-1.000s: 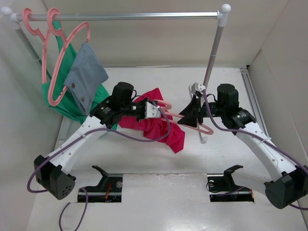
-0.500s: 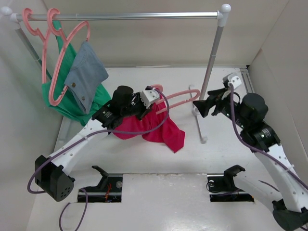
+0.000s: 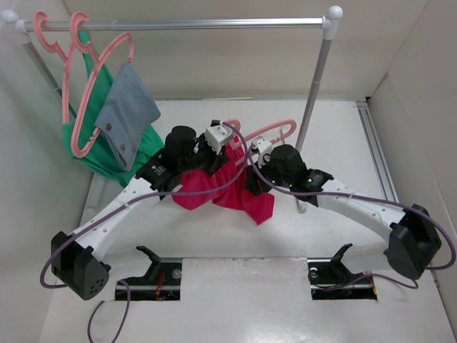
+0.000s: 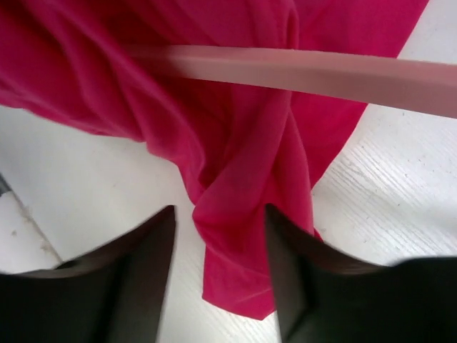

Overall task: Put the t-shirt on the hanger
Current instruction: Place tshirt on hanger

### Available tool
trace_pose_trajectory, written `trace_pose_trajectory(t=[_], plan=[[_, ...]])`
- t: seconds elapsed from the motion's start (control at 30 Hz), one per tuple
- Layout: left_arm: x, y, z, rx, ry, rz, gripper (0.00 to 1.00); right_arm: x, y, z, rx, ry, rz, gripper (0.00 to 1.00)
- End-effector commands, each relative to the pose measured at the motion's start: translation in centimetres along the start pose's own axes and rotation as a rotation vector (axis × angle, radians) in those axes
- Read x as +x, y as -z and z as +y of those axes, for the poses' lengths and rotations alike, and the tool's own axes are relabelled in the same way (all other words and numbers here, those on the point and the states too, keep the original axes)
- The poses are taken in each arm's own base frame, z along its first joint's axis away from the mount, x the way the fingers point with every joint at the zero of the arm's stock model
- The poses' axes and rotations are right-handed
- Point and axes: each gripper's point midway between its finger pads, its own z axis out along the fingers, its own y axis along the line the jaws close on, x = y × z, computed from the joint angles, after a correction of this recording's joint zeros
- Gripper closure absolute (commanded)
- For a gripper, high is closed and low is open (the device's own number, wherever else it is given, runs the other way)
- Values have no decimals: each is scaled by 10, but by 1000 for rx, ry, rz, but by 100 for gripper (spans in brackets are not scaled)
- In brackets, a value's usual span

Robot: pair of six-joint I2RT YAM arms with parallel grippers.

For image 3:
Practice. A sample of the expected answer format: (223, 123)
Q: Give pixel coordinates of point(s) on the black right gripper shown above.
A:
(252, 185)

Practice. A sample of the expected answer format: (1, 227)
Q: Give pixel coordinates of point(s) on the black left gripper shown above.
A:
(216, 159)

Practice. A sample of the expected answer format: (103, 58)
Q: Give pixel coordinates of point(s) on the red t shirt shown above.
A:
(235, 196)

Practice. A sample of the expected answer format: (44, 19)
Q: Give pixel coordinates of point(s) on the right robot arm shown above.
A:
(412, 237)

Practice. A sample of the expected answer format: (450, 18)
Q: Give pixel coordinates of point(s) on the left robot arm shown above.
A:
(77, 258)

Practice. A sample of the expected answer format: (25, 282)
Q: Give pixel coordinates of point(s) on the green t shirt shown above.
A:
(100, 158)

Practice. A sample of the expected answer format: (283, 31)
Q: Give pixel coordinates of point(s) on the pink hanger with clothes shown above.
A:
(76, 20)

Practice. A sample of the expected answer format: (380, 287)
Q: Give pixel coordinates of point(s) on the blue denim garment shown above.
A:
(128, 111)

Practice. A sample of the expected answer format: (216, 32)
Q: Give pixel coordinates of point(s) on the metal clothes rack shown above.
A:
(328, 23)

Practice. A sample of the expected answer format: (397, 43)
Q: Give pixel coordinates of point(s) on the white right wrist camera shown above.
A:
(263, 148)

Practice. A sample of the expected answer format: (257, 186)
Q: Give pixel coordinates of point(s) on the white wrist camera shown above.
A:
(263, 148)
(217, 136)

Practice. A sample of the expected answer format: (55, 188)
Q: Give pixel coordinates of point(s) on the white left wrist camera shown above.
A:
(217, 136)

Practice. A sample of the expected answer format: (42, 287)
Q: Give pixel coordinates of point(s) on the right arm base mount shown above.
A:
(330, 279)

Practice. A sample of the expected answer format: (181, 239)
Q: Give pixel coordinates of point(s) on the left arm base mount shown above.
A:
(160, 282)

